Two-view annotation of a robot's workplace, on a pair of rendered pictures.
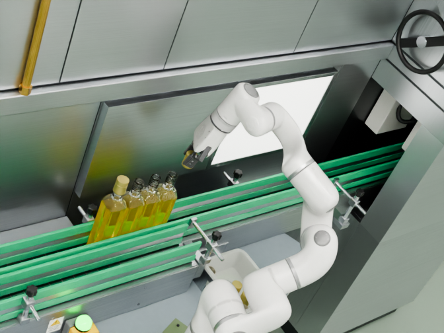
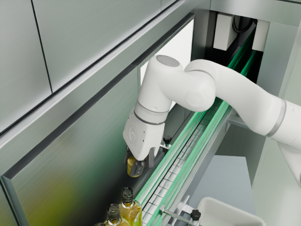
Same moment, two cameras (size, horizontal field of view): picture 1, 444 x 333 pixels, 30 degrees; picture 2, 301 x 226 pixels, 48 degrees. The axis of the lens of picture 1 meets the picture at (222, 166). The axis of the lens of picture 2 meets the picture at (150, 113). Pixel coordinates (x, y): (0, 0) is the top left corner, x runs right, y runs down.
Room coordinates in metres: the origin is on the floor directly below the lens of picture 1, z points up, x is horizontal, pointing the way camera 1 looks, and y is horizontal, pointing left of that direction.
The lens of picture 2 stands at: (1.30, 0.15, 1.81)
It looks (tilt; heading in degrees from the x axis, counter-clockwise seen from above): 39 degrees down; 350
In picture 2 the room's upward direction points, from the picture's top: straight up
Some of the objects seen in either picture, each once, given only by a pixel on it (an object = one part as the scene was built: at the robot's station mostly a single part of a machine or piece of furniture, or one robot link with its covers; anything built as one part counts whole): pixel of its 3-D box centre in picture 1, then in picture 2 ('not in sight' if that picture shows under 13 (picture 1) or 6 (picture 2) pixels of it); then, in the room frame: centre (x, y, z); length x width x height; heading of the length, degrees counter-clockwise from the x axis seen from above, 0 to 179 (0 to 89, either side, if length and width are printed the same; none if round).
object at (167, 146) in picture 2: (228, 182); (161, 149); (2.15, -0.04, 0.94); 0.07 x 0.04 x 0.13; 52
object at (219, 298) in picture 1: (218, 313); not in sight; (1.49, -0.15, 1.05); 0.13 x 0.10 x 0.16; 34
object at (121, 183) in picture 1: (121, 185); not in sight; (1.69, 0.23, 1.14); 0.04 x 0.04 x 0.04
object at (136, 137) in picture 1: (215, 127); (131, 115); (2.11, 0.07, 1.15); 0.90 x 0.03 x 0.34; 142
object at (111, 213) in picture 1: (107, 223); not in sight; (1.69, 0.23, 0.99); 0.06 x 0.06 x 0.21; 53
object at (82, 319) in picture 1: (84, 322); not in sight; (1.46, 0.17, 0.84); 0.05 x 0.05 x 0.03
